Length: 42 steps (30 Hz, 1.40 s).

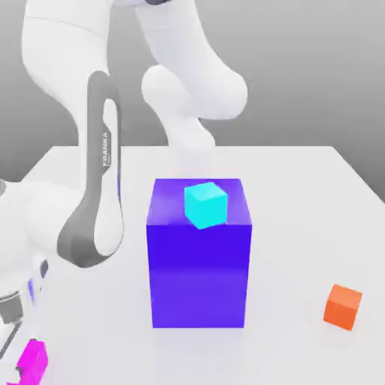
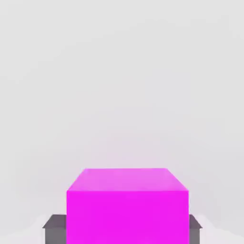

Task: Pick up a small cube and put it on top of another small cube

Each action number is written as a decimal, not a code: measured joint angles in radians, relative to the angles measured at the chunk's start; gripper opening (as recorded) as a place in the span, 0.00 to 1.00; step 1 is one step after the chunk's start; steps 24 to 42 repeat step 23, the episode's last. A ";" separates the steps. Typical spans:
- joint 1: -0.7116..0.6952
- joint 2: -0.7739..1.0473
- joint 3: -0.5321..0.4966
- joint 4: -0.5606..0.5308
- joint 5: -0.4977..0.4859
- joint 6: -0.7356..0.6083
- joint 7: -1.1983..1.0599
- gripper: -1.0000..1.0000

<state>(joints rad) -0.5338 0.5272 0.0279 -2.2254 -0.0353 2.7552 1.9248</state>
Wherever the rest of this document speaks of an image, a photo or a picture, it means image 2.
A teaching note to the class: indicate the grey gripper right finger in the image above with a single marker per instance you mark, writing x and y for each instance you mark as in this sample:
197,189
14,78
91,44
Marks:
194,231

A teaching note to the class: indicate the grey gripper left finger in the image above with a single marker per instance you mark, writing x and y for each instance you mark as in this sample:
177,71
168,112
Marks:
55,231

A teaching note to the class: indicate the small magenta cube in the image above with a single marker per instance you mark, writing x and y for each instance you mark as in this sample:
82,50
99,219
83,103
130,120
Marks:
127,213

